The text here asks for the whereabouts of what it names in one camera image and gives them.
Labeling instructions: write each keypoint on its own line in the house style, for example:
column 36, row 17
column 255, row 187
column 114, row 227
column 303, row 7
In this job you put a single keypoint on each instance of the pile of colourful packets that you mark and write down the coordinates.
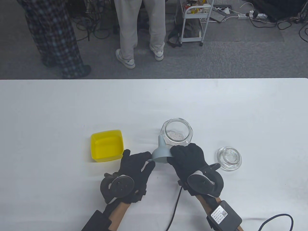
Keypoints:
column 198, row 3

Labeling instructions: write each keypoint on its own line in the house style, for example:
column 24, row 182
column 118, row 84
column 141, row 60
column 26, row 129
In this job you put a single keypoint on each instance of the person's right hand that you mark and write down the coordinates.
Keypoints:
column 190, row 158

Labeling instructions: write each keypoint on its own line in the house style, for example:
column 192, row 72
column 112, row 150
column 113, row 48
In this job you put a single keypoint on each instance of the yellow plastic container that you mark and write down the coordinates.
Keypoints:
column 105, row 146

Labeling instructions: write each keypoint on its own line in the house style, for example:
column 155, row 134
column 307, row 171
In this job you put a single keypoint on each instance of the black box with white label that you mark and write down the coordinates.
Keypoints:
column 231, row 219

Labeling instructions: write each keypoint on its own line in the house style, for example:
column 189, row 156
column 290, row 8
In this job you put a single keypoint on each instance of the clear glass jar lid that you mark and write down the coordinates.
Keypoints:
column 229, row 158

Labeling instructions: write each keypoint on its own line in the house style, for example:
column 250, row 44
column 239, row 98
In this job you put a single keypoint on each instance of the pale blue funnel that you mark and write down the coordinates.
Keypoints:
column 161, row 154

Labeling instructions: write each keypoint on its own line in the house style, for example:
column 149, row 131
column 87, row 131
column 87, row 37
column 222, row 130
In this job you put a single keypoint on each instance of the clear glass jar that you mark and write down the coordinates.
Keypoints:
column 189, row 134

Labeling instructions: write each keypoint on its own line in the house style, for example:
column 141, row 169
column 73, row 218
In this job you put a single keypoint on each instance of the black and white controller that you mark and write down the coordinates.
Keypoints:
column 122, row 189
column 198, row 184

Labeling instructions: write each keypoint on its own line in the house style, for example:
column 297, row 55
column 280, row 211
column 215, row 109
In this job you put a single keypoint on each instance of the person's right forearm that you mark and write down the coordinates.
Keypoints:
column 204, row 202

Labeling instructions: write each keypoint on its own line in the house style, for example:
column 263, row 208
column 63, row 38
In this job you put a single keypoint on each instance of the black bag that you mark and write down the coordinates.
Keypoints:
column 174, row 38

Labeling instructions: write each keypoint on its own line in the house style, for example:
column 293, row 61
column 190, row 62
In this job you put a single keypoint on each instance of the white sneaker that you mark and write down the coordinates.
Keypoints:
column 157, row 54
column 126, row 61

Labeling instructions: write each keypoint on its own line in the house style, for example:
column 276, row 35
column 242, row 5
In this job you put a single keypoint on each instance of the plain black forearm box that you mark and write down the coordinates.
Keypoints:
column 96, row 221

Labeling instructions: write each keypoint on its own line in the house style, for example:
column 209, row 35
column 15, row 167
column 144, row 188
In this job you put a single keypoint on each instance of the white power strip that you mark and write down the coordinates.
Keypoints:
column 261, row 16

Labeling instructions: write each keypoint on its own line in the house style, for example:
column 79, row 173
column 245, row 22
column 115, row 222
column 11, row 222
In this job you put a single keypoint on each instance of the black fabric bundle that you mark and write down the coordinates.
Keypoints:
column 276, row 7

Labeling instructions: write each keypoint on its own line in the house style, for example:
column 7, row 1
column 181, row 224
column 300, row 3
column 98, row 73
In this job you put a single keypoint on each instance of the person's left forearm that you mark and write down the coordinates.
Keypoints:
column 119, row 211

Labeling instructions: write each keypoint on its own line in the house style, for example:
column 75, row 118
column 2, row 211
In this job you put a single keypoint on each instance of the person's left hand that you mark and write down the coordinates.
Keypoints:
column 134, row 166

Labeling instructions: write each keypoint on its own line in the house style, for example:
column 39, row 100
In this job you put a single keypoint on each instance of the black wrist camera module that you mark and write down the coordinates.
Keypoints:
column 182, row 185
column 139, row 196

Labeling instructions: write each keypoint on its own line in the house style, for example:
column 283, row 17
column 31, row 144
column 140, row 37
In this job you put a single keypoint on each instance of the white wheeled cart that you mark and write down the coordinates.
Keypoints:
column 195, row 15

